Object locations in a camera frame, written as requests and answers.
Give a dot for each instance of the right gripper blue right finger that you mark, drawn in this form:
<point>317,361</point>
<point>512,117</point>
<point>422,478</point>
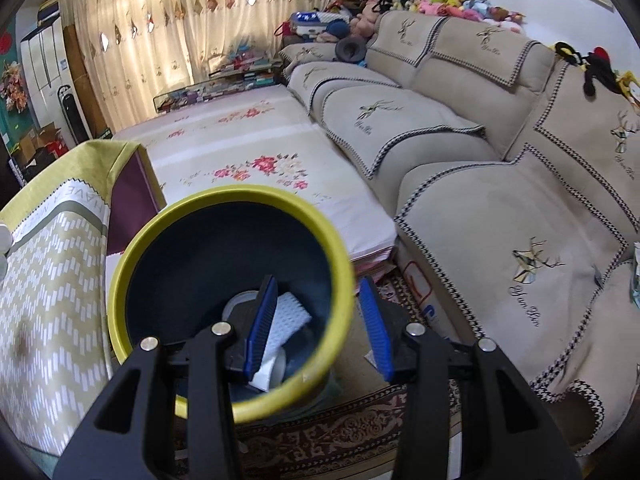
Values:
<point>506,431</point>

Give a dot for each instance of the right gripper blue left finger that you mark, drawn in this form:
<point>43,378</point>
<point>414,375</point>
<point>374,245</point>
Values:
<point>128,433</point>

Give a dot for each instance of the pile of plush toys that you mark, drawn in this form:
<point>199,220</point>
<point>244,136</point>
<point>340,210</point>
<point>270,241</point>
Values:
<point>471,10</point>

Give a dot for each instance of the beige sectional sofa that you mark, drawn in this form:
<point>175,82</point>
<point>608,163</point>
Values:
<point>515,197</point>

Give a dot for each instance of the black neck pillow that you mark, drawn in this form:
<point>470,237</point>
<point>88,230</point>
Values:
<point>351,50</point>

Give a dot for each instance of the yellow rimmed trash bin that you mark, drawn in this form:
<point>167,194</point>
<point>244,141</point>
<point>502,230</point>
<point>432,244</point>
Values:
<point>181,271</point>

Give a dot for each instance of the yellow patterned tablecloth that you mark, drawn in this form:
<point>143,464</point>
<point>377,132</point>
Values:
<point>55,351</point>

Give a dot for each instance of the black red yellow plush toy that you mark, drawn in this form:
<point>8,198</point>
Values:
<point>596,65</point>

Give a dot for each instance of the cream embroidered curtain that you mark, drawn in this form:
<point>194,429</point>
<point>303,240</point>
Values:
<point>137,49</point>

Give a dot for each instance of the patterned brown rug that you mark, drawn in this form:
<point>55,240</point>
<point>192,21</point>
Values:
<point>349,431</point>

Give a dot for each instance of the glass coffee table with clutter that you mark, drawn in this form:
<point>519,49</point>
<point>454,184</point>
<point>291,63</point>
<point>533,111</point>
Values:
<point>262,74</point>

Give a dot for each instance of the white tissue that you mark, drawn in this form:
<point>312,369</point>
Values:
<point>288,319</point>

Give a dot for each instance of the black tower fan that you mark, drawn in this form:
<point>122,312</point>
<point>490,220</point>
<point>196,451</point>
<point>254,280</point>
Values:
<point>72,115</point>

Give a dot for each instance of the floral mattress pad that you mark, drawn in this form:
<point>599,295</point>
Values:
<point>265,137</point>

